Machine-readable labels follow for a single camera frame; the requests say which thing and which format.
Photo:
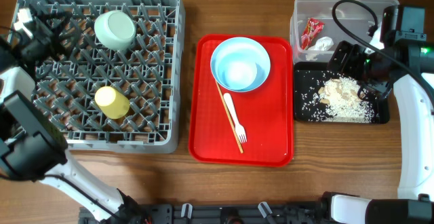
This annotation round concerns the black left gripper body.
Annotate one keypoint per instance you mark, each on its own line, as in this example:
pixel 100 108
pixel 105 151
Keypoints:
pixel 38 49

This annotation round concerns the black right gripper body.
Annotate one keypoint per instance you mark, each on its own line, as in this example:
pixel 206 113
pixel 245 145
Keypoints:
pixel 359 63

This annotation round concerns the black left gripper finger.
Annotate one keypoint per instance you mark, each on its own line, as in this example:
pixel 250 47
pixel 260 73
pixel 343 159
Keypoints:
pixel 48 18
pixel 63 45

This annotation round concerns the rice and food scraps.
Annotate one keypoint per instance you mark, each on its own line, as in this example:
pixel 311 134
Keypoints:
pixel 335 100

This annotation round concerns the green saucer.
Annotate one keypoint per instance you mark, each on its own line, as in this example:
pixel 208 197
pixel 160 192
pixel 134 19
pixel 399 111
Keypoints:
pixel 115 30

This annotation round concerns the white napkin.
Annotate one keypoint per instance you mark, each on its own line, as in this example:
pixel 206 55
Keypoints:
pixel 322 44

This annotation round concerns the yellow plastic cup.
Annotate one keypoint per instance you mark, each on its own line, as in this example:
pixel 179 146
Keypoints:
pixel 111 102

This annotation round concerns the red snack wrapper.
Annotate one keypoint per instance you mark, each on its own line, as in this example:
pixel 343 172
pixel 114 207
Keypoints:
pixel 312 29

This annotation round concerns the large light blue plate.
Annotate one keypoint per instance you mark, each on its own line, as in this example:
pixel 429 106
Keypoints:
pixel 240 48

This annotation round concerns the small light blue bowl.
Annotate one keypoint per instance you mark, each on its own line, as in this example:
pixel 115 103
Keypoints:
pixel 240 74

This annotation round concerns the white plastic fork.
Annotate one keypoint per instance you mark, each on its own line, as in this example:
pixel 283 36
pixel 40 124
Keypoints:
pixel 239 129

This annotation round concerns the wooden chopstick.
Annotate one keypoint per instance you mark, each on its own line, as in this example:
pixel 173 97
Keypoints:
pixel 229 118

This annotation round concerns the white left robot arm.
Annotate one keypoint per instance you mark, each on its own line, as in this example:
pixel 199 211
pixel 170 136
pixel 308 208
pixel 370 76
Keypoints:
pixel 32 148

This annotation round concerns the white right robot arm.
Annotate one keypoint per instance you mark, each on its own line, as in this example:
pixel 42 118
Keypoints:
pixel 408 67

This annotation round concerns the black waste tray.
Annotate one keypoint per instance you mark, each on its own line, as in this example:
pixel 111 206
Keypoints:
pixel 306 72

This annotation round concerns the grey dishwasher rack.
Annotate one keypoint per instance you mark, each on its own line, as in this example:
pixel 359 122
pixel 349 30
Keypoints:
pixel 147 73

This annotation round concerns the clear plastic bin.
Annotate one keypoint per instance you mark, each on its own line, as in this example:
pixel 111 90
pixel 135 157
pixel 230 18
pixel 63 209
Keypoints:
pixel 353 17

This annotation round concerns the red plastic tray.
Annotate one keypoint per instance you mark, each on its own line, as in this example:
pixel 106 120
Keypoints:
pixel 266 113

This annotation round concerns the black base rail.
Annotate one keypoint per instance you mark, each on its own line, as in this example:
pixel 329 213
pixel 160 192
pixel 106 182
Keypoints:
pixel 283 213

